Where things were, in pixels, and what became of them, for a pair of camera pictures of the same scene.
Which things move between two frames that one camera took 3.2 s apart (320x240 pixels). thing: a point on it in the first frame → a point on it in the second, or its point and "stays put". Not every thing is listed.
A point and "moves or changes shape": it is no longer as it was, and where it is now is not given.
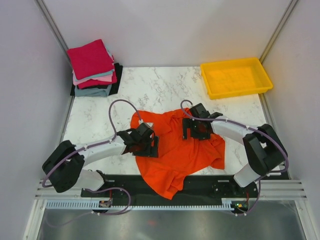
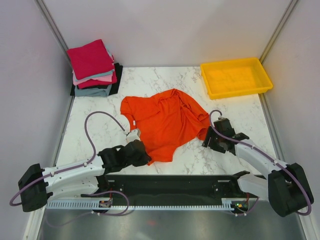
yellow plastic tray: x=235 y=78 stays put
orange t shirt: x=179 y=159 moves or changes shape
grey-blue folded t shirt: x=98 y=92 stays put
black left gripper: x=151 y=151 → x=145 y=159
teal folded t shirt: x=103 y=74 stays put
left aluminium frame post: x=45 y=11 stays put
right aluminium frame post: x=289 y=11 stays put
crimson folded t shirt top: x=90 y=60 stays put
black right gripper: x=188 y=123 → x=211 y=132
